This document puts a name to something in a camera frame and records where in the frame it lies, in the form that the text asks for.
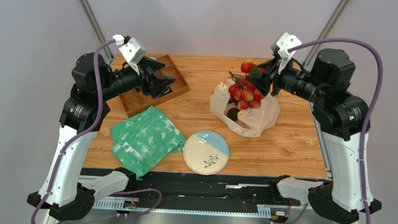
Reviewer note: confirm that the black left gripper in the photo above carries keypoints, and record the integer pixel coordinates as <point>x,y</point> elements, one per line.
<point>157,82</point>

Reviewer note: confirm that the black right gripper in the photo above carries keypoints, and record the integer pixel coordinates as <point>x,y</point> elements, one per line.
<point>271,76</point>

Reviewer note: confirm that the red fake fruit bunch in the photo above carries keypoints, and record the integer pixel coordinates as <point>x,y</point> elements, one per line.
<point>242,92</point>

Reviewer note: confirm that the translucent white plastic bag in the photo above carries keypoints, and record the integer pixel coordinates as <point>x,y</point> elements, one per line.
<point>251,122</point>

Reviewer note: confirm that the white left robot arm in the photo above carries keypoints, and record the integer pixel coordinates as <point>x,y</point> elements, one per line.
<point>65,198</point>

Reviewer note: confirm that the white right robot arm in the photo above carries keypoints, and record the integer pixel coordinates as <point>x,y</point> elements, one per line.
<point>341,117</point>

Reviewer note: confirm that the dark round fake fruit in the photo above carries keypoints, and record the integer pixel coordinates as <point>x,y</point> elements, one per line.
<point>232,114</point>

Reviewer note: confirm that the wooden compartment tray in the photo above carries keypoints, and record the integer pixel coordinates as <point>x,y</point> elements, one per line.
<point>135,102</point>

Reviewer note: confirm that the green white cloth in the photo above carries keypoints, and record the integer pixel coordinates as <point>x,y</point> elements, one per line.
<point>142,141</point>

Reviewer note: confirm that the cream and blue ceramic plate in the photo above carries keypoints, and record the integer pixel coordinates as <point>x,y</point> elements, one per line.
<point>206,152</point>

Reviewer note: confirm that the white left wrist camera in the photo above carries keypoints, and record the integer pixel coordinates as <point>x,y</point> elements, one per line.
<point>133,52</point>

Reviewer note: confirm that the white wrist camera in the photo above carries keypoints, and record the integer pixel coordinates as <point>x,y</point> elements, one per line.
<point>280,48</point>
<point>133,52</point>

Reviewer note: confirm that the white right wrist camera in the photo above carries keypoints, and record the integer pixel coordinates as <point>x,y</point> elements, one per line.
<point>280,48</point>

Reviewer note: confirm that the aluminium frame rail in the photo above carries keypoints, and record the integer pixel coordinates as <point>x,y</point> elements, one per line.
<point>88,11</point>

